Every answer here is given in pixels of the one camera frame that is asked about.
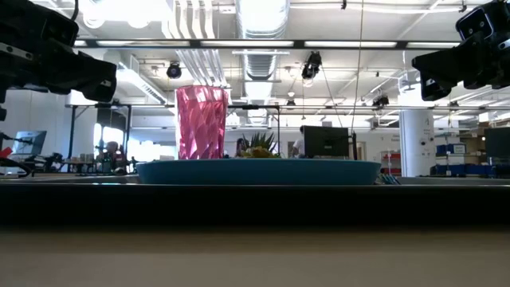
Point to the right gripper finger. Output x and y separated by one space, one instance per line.
442 61
434 89

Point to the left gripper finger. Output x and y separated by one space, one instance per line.
99 91
97 71

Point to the iridescent blue fork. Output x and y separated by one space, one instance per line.
388 180

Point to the pink faceted plastic cup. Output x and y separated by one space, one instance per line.
201 123

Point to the blue plastic plate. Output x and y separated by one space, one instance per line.
259 172

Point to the black plastic tray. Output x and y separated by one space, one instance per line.
255 205

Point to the white round pillar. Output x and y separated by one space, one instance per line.
416 143

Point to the person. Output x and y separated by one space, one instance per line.
112 151

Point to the blue storage bins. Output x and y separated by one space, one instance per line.
464 159

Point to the dark monitor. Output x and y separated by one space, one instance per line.
498 142

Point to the grey tilted monitor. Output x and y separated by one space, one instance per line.
30 142

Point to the small red tag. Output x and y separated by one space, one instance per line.
5 152

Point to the black monitor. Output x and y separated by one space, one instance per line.
324 141

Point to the small potted succulent plant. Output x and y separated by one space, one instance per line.
261 145

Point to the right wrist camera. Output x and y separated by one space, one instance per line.
478 22

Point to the black hanging camera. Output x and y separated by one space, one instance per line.
174 71
311 65

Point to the black aluminium rig frame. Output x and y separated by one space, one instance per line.
299 44

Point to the silver ventilation duct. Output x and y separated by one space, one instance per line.
261 24

